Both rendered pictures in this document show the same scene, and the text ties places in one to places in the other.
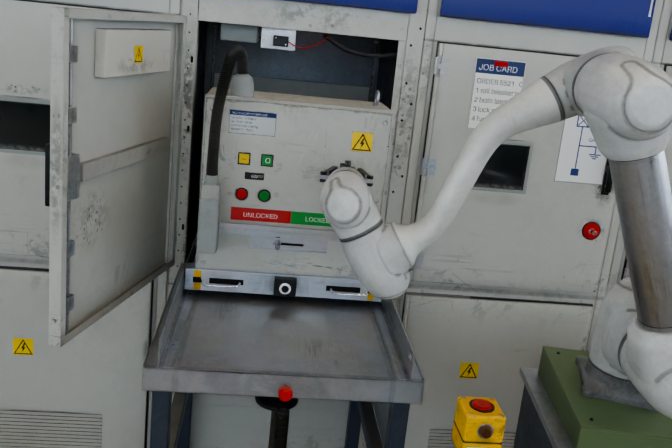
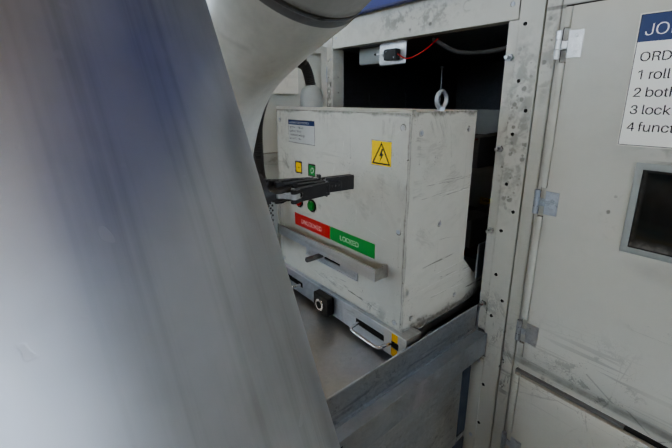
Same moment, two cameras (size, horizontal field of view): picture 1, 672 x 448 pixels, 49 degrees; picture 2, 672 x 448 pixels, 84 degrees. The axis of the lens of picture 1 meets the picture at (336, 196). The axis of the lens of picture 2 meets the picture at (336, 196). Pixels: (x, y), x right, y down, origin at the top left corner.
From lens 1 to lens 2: 1.56 m
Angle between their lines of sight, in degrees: 55
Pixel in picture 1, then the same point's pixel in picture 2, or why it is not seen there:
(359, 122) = (377, 127)
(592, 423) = not seen: outside the picture
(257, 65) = (496, 101)
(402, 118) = (513, 131)
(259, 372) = not seen: hidden behind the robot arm
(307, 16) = (407, 20)
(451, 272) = (584, 372)
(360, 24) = (459, 12)
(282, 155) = (320, 165)
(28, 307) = not seen: hidden behind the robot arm
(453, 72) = (591, 50)
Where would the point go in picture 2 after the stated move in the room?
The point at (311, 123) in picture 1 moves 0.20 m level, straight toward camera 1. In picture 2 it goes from (338, 130) to (257, 135)
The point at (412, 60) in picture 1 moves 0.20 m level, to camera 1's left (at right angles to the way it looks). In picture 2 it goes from (527, 45) to (448, 55)
